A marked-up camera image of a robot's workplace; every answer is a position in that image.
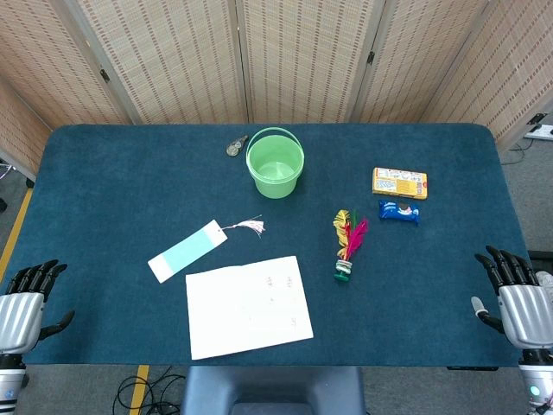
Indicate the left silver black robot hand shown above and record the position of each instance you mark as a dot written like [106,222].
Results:
[19,317]

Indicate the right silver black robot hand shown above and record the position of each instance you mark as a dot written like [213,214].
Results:
[527,315]

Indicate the light blue tasselled bookmark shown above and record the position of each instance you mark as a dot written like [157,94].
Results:
[186,253]

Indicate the white paper notebook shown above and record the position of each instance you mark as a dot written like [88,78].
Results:
[248,307]

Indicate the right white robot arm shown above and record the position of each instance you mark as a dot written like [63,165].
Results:
[538,384]

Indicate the blue cookie packet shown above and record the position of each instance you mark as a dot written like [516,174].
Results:
[398,212]

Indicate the dark blue tablecloth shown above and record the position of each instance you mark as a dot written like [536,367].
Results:
[129,194]

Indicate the yellow cardboard box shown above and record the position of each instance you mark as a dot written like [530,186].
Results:
[399,183]

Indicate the white power strip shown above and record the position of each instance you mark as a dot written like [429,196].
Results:
[540,132]

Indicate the colourful feather shuttlecock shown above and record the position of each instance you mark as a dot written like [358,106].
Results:
[347,242]

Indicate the dark blue robot torso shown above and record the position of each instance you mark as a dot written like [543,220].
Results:
[272,389]

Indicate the green plastic bucket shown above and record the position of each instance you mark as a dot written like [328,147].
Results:
[275,168]

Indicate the woven folding screen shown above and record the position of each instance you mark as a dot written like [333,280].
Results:
[173,56]

